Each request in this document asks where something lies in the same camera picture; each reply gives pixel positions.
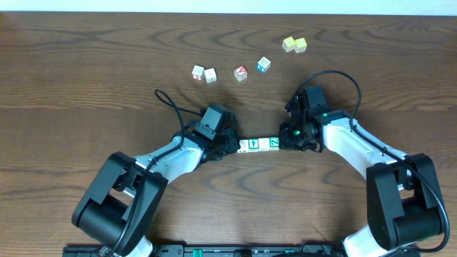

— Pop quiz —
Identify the wooden block green edge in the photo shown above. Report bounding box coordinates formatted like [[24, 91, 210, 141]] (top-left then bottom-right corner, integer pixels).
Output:
[[248, 138, 259, 152]]

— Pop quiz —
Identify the wooden block green picture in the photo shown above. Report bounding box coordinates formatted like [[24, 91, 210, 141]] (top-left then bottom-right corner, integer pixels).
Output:
[[268, 137, 280, 151]]

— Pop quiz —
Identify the wooden block letter Y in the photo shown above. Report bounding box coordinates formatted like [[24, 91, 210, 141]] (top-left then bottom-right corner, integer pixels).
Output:
[[258, 138, 270, 151]]

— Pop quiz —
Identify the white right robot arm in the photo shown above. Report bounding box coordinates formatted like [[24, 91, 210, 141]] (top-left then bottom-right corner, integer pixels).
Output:
[[279, 110, 451, 256]]

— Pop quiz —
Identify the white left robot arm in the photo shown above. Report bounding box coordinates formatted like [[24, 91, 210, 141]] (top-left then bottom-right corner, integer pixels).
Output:
[[71, 128, 240, 256]]

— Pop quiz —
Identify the wooden block blue T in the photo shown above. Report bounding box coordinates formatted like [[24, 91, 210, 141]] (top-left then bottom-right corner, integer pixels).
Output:
[[204, 68, 217, 83]]

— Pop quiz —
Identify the wooden block red A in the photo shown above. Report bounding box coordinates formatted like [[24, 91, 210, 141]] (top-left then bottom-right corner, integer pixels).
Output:
[[234, 65, 248, 81]]

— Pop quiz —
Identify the wooden block red 3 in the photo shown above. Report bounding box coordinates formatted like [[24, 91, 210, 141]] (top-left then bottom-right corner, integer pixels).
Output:
[[191, 65, 204, 81]]

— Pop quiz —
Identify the wooden block blue X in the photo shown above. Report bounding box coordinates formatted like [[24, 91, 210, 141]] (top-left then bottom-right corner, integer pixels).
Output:
[[257, 56, 271, 73]]

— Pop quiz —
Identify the yellow wooden block right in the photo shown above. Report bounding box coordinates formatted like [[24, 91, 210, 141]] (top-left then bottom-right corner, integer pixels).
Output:
[[294, 37, 308, 54]]

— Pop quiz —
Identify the yellow wooden block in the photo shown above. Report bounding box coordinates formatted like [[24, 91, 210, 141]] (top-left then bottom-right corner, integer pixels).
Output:
[[282, 36, 296, 52], [294, 37, 308, 54]]

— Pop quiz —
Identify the yellow wooden block left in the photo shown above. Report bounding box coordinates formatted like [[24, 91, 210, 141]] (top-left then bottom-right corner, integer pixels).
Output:
[[282, 36, 296, 52]]

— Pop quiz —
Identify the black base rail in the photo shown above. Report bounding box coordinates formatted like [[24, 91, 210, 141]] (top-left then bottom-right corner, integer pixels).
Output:
[[62, 241, 421, 257]]

